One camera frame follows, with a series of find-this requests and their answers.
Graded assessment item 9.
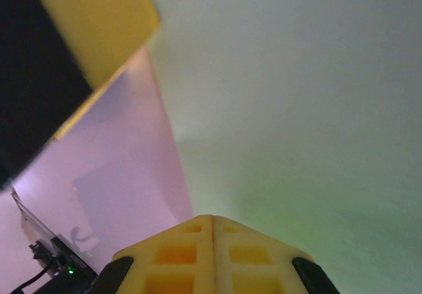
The light green paper sheet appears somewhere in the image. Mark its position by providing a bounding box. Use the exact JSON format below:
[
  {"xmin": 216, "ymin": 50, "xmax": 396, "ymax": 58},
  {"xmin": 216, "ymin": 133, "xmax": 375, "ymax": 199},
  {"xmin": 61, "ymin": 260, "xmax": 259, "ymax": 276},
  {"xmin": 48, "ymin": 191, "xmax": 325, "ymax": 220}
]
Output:
[{"xmin": 141, "ymin": 0, "xmax": 422, "ymax": 294}]

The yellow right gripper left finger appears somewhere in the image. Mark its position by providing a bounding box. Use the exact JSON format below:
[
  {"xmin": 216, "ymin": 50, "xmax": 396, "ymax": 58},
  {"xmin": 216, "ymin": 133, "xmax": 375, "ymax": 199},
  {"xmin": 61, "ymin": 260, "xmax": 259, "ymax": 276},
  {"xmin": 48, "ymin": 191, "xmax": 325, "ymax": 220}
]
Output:
[{"xmin": 111, "ymin": 214, "xmax": 217, "ymax": 294}]

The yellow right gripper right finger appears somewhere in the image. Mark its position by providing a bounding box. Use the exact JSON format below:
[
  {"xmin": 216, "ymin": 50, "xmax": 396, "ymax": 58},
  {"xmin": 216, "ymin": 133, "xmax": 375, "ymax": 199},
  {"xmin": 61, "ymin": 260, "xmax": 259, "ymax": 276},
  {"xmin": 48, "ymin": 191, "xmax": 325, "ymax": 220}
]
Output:
[{"xmin": 213, "ymin": 215, "xmax": 314, "ymax": 294}]

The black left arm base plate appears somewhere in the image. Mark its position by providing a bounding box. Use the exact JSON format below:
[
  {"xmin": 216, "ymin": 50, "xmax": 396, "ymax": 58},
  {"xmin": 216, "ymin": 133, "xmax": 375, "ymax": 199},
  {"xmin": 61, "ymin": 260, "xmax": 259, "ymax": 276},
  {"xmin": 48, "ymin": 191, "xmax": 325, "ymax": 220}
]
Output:
[{"xmin": 9, "ymin": 234, "xmax": 98, "ymax": 294}]

